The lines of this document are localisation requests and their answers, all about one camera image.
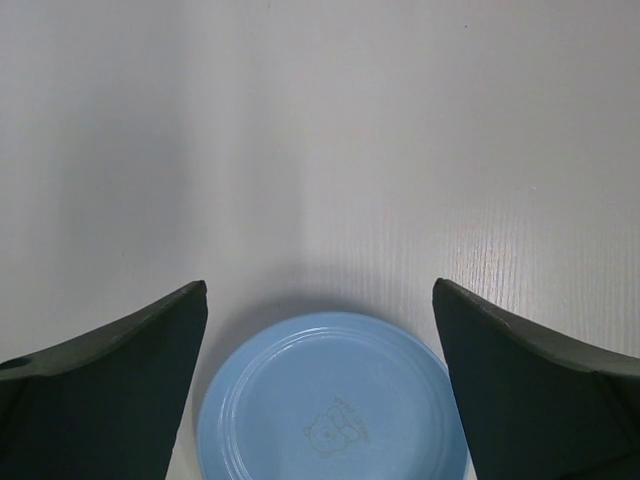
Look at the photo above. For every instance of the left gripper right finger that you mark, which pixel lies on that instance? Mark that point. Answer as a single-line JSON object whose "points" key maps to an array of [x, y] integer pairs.
{"points": [[535, 403]]}

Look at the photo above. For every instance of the light blue plate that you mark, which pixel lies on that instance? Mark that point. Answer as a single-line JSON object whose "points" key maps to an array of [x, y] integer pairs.
{"points": [[331, 395]]}

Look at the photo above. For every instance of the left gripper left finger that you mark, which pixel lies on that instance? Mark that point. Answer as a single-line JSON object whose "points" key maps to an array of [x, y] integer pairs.
{"points": [[106, 404]]}

